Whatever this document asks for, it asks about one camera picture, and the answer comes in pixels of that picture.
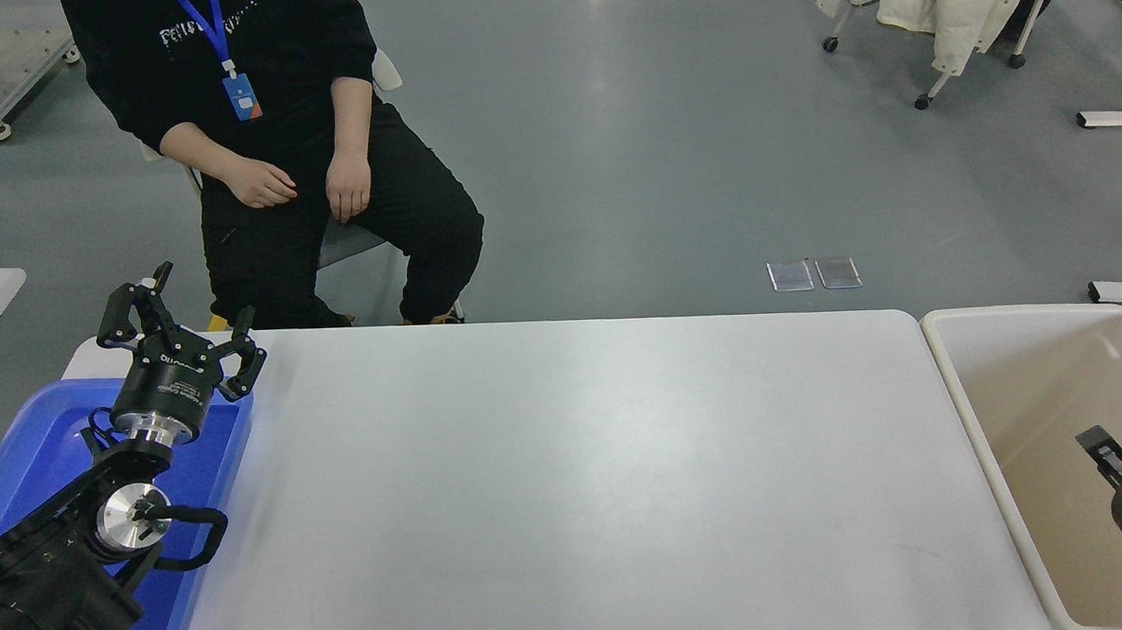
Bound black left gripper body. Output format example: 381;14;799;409
106;330;222;438

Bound person's right hand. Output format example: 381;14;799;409
220;154;300;212

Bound person's left hand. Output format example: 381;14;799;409
324;151;376;226

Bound large pale bin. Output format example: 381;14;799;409
919;300;1122;630

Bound blue plastic tray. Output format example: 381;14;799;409
0;371;265;630

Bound white wheeled chair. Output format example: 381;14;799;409
138;45;467;339
817;0;1057;115

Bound tan lace boot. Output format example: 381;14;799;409
399;303;465;327

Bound grey wheeled metal platform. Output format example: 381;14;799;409
0;24;85;142

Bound clear floor plate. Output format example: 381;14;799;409
815;256;864;290
767;259;815;293

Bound white padded jacket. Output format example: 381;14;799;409
815;0;1048;82

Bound blue lanyard with badge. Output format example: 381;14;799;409
171;0;265;126

